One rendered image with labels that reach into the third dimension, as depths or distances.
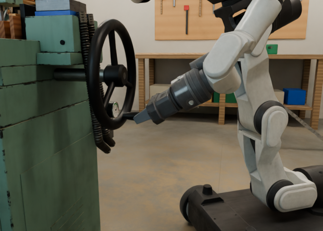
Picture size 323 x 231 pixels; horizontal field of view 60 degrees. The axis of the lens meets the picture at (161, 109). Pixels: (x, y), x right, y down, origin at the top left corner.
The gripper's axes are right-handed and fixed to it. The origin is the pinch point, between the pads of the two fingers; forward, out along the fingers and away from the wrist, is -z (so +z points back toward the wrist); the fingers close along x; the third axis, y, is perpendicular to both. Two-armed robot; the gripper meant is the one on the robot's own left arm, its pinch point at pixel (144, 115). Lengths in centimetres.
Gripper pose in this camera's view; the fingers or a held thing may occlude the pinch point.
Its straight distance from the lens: 75.1
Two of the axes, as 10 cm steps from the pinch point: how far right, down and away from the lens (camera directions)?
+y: -5.2, -8.3, -2.2
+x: 1.4, -3.3, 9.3
